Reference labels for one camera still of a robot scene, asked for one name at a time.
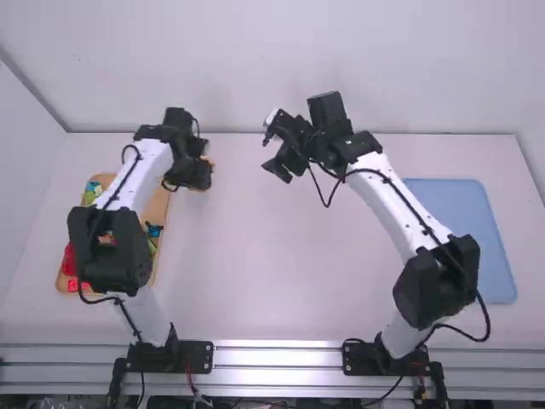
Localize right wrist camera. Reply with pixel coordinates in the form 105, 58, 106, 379
262, 107, 285, 138

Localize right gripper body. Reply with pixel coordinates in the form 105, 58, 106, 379
272, 111, 319, 178

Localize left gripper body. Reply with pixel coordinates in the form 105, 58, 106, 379
164, 153, 215, 193

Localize red toy car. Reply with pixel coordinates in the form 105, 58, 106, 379
61, 241, 82, 279

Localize green toy brick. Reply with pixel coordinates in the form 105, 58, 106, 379
83, 181, 106, 207

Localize blue mat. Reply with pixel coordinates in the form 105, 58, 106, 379
402, 177, 519, 306

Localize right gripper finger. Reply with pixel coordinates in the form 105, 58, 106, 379
261, 156, 295, 185

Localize silver rails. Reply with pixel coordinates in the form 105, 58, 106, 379
0, 338, 545, 401

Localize pile of toy bricks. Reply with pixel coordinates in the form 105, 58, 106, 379
142, 220, 165, 259

